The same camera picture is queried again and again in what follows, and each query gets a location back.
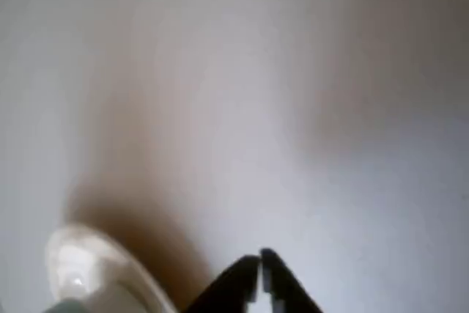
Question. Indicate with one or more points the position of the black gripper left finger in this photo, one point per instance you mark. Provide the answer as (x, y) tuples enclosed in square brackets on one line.
[(227, 287)]

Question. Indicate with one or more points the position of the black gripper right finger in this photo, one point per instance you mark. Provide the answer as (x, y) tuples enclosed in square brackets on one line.
[(289, 287)]

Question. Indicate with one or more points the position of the cream porcelain saucer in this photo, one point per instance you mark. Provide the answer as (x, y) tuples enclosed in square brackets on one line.
[(110, 265)]

